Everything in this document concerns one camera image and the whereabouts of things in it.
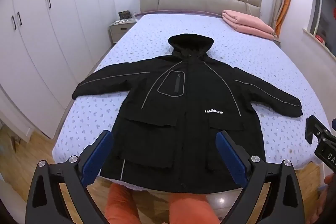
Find folded pink blanket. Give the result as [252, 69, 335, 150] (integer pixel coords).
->
[222, 9, 276, 40]

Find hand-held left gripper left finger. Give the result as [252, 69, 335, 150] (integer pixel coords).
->
[25, 130, 114, 224]

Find person's right leg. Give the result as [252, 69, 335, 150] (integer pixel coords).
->
[168, 194, 210, 224]

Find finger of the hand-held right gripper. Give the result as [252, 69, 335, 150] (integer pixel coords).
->
[305, 115, 332, 146]

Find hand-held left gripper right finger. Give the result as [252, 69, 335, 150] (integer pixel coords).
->
[215, 130, 305, 224]

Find white wardrobe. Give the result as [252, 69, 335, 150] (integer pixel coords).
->
[0, 0, 117, 140]

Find person's right hand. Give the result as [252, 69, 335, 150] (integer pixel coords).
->
[324, 173, 336, 186]

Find person's right forearm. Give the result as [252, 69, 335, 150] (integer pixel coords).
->
[316, 186, 336, 222]

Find window sill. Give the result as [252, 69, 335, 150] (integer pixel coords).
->
[302, 27, 336, 59]

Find bed with lilac patterned sheet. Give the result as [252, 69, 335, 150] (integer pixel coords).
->
[52, 13, 332, 190]

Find grey nightstand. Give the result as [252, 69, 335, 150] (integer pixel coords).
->
[109, 18, 137, 44]

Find person's left leg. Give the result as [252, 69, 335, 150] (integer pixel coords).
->
[104, 183, 138, 224]

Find black hooded jacket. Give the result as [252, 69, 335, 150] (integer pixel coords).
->
[72, 33, 302, 194]

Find person's leg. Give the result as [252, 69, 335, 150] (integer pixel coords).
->
[168, 194, 210, 224]
[104, 183, 138, 224]

